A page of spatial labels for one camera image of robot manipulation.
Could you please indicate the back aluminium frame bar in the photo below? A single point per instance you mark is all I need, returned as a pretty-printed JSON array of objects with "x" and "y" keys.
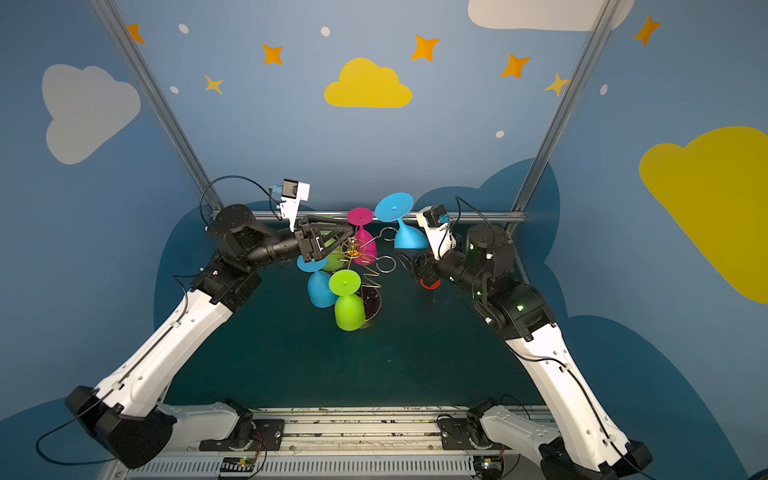
[{"x": 466, "y": 215}]

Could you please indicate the red wine glass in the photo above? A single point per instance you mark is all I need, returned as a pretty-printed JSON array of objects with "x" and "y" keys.
[{"x": 430, "y": 284}]

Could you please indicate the blue wine glass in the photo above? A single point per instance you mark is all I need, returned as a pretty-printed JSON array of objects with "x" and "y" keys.
[
  {"x": 393, "y": 208},
  {"x": 318, "y": 287}
]

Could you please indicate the left circuit board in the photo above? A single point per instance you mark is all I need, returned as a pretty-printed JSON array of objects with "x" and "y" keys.
[{"x": 237, "y": 467}]

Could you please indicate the right aluminium frame post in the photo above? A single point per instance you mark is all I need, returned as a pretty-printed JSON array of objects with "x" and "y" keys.
[{"x": 583, "y": 68}]

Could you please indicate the green wine glass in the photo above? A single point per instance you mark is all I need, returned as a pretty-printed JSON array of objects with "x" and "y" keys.
[
  {"x": 336, "y": 260},
  {"x": 349, "y": 308}
]

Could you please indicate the front green wine glass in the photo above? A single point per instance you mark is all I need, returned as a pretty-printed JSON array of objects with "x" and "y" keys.
[{"x": 349, "y": 308}]

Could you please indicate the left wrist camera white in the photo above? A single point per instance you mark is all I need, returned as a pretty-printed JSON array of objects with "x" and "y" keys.
[{"x": 292, "y": 193}]

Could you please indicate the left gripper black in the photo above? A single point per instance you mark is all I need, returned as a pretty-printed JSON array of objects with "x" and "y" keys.
[{"x": 306, "y": 241}]

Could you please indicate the left aluminium frame post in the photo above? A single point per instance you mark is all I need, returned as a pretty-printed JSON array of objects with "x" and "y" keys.
[{"x": 114, "y": 23}]

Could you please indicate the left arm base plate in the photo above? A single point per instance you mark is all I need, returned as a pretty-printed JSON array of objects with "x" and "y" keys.
[{"x": 249, "y": 435}]

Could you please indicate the circuit board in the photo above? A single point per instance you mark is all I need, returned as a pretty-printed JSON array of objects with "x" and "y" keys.
[
  {"x": 237, "y": 467},
  {"x": 487, "y": 468}
]

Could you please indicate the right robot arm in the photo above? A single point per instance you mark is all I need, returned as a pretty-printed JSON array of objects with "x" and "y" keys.
[{"x": 586, "y": 443}]

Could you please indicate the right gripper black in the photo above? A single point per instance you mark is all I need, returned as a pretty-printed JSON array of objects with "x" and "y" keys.
[{"x": 426, "y": 266}]

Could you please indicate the aluminium frame post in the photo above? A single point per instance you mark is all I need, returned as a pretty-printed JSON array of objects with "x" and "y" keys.
[
  {"x": 114, "y": 23},
  {"x": 583, "y": 68}
]

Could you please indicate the gold wire glass rack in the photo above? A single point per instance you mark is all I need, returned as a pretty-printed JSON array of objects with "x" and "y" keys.
[{"x": 370, "y": 277}]

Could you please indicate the right circuit board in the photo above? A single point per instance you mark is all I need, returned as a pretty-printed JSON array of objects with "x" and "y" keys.
[{"x": 487, "y": 468}]

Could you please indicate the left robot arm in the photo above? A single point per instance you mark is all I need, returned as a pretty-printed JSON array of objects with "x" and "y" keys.
[{"x": 124, "y": 414}]

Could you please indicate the pink wine glass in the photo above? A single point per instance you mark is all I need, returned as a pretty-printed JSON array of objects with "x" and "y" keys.
[{"x": 365, "y": 244}]

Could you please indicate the aluminium front rail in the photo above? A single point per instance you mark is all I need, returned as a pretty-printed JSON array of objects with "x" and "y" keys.
[{"x": 381, "y": 442}]

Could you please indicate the back green wine glass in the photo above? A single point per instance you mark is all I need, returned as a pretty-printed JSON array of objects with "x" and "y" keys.
[{"x": 336, "y": 260}]

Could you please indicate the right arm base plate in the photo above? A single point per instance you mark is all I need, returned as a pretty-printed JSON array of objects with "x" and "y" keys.
[{"x": 459, "y": 433}]

